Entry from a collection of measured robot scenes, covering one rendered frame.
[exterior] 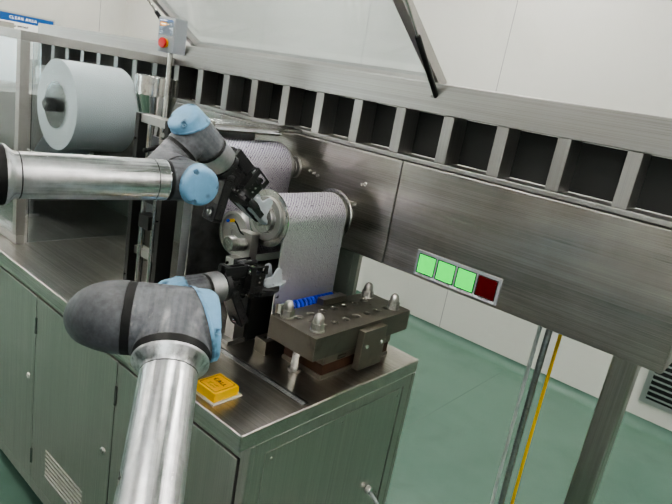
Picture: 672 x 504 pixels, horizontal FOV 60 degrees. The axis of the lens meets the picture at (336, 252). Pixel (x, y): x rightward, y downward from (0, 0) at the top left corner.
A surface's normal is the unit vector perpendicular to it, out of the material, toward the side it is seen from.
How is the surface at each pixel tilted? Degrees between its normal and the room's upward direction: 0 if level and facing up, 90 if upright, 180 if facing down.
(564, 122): 90
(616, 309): 90
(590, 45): 90
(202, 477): 90
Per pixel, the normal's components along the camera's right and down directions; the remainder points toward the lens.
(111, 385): -0.65, 0.10
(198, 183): 0.61, 0.32
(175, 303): 0.24, -0.67
